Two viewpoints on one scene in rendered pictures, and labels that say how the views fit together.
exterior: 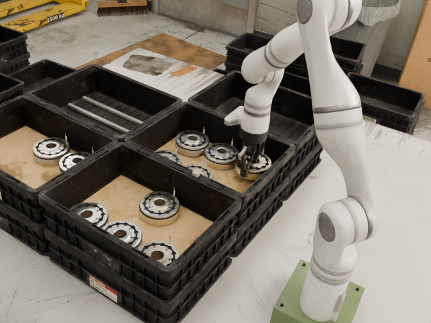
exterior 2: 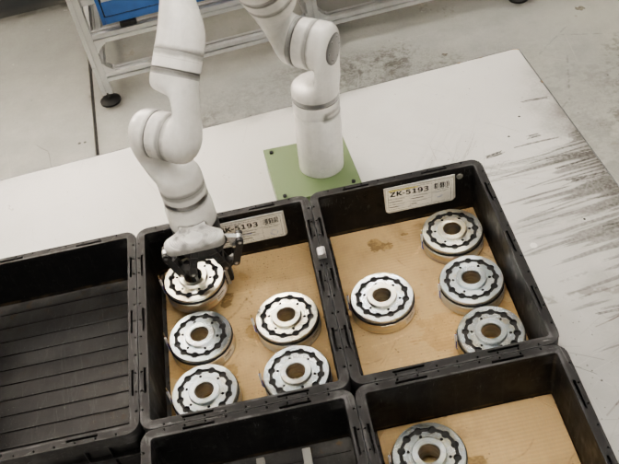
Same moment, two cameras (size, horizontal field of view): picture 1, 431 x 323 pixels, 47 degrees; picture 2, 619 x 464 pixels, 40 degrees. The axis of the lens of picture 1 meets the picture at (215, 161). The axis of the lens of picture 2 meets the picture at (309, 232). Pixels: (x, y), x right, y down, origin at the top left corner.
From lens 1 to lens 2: 1.73 m
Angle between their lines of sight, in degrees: 82
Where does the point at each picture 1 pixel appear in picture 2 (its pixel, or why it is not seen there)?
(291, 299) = (338, 179)
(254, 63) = (194, 110)
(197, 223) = (354, 267)
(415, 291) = (202, 156)
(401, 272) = not seen: hidden behind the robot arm
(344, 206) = (314, 24)
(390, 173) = not seen: outside the picture
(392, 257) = not seen: hidden behind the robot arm
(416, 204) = (36, 220)
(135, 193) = (384, 361)
